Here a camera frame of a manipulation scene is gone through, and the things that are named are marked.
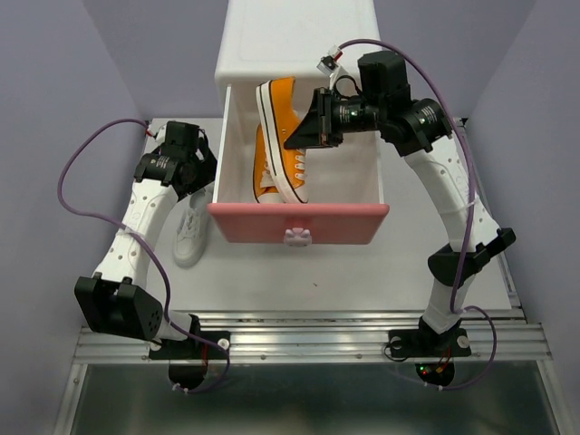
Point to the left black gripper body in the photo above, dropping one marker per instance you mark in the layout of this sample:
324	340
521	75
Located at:
204	172

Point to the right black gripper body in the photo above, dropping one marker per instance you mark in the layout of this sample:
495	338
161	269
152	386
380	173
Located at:
354	116

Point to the orange canvas sneaker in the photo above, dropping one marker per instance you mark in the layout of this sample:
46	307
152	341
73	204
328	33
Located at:
278	118
264	188

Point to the pink top drawer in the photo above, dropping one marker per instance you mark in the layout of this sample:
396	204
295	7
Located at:
343	201

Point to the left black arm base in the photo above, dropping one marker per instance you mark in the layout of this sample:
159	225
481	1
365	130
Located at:
195	366

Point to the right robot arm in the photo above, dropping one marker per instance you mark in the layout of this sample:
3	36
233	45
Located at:
422	134

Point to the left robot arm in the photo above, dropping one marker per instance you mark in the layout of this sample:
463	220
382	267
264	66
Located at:
114	299

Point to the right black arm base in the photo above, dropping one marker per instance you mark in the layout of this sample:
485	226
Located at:
435	351

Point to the white shoe cabinet body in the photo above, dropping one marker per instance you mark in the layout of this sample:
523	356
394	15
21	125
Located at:
264	40

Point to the white sneaker front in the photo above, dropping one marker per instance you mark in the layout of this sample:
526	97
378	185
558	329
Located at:
191	236

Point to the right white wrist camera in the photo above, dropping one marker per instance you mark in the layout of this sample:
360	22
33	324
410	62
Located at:
330	67

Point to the aluminium mounting rail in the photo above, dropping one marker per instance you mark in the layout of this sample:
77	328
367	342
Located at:
358	336

